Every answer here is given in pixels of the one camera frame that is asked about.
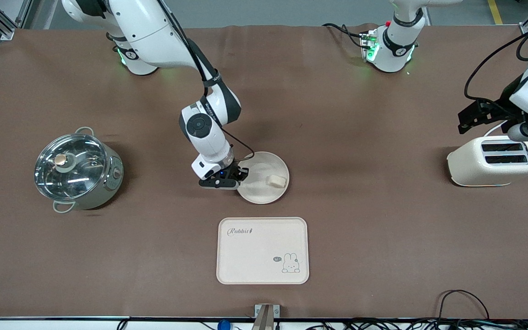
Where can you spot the glass pot lid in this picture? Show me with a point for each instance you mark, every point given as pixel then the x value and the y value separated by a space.
pixel 69 167

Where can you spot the cream rabbit print tray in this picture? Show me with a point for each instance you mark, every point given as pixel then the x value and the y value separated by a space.
pixel 255 252

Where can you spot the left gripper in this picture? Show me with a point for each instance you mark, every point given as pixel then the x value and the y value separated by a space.
pixel 508 99

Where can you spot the pale green electric pot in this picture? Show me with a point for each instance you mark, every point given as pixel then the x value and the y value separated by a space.
pixel 113 179

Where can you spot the brown table mat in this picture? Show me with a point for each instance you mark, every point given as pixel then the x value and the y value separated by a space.
pixel 337 137

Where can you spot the blue round knob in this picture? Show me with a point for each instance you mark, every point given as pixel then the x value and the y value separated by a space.
pixel 223 325

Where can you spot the metal table bracket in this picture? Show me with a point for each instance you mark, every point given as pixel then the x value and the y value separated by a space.
pixel 266 318

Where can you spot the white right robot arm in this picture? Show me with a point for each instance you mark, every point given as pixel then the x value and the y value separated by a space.
pixel 149 32

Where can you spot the small cream bun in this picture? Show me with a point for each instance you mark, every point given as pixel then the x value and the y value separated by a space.
pixel 277 181

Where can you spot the round cream plate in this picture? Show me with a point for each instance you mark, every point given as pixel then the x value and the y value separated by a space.
pixel 259 192

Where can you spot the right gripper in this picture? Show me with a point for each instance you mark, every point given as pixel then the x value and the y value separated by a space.
pixel 235 171

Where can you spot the cream two-slot toaster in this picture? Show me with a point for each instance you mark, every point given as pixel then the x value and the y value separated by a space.
pixel 470 165

